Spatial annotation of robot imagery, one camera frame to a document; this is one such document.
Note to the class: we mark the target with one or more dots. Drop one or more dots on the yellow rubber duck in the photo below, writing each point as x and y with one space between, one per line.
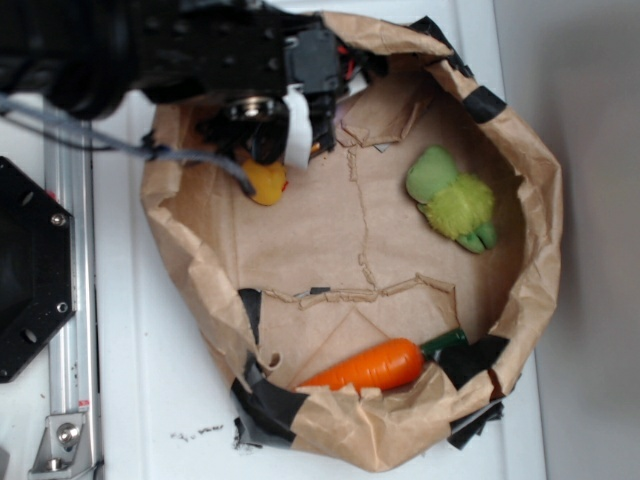
269 181

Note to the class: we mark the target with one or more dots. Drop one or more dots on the brown paper bag basin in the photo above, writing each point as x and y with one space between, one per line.
345 260

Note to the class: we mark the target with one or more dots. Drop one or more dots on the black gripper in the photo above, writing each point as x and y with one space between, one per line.
272 77

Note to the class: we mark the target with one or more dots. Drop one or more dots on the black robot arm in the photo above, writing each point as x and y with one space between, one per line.
79 55

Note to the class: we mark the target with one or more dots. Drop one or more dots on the aluminium extrusion rail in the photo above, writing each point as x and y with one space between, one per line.
74 384

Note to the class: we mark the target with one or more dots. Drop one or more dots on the white tray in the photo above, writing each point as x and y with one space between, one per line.
166 411

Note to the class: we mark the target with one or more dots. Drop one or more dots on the metal corner bracket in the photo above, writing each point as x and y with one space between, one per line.
65 450

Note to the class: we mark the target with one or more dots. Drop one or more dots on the green plush toy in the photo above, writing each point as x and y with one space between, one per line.
457 205

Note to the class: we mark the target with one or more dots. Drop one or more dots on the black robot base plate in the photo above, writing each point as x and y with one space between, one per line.
36 269

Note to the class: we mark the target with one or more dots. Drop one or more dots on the orange plastic carrot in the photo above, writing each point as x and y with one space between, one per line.
385 366

